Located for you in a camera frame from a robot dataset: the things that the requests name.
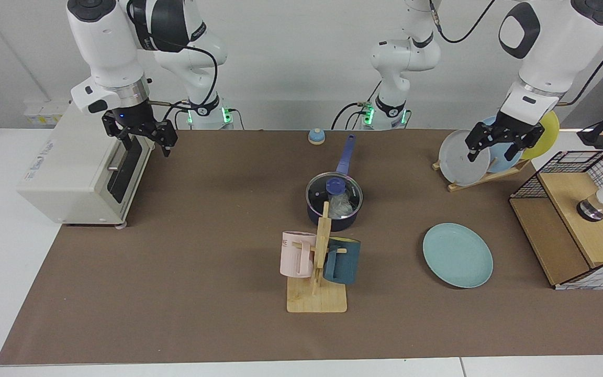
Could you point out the glass lid with blue knob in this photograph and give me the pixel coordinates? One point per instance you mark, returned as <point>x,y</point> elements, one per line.
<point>335,185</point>

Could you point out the white vermicelli bundle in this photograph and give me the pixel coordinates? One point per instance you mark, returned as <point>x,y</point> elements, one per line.
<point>341,205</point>

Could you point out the light blue plate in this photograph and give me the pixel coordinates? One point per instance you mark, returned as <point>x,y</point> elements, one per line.
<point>498,157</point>

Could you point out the grey plate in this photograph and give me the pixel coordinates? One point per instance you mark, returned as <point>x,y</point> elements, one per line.
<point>456,157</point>

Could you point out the yellow plate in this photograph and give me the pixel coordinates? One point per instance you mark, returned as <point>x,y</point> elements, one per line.
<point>547,131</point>

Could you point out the wooden plate rack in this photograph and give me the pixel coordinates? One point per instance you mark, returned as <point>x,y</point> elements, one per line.
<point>456,187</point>

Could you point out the teal round plate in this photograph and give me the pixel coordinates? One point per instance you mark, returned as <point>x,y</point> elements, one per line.
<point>456,256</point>

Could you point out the pale toaster oven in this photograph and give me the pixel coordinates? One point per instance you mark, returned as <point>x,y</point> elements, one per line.
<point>66,173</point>

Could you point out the brown table cloth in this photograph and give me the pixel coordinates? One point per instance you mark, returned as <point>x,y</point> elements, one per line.
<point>202,235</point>

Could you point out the small blue round thing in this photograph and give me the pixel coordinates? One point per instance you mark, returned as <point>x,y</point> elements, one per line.
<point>316,137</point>

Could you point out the pink cup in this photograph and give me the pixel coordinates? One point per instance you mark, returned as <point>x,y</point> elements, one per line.
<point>293,256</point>

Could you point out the dark blue cup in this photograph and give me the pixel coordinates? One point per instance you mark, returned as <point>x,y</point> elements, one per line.
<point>343,264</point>

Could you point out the wooden cup stand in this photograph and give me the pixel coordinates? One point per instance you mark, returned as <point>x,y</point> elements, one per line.
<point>316,298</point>

